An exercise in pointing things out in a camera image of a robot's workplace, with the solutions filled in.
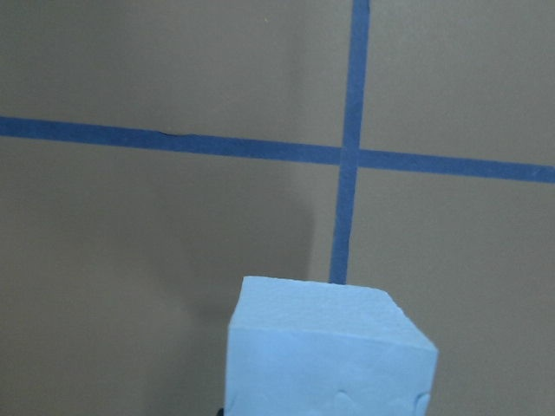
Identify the light blue foam block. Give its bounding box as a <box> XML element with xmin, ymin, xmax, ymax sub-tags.
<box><xmin>224</xmin><ymin>276</ymin><xmax>438</xmax><ymax>415</ymax></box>

